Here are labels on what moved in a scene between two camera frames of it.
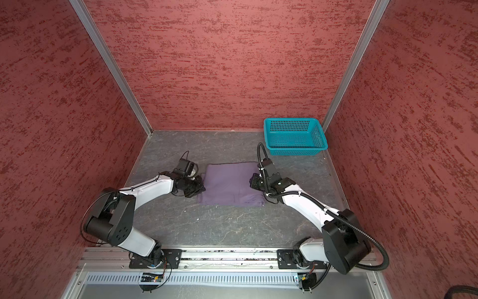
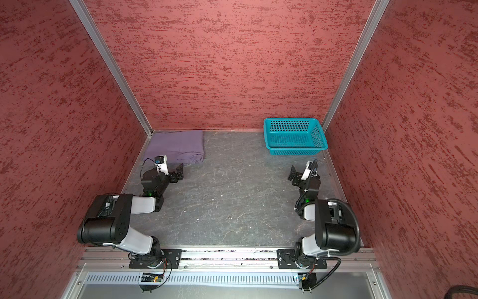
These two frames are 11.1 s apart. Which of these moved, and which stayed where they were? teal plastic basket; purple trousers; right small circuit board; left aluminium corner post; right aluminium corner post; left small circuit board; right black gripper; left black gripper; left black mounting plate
Moved: left black gripper; purple trousers; right black gripper
Stayed: left aluminium corner post; right aluminium corner post; left small circuit board; teal plastic basket; right small circuit board; left black mounting plate
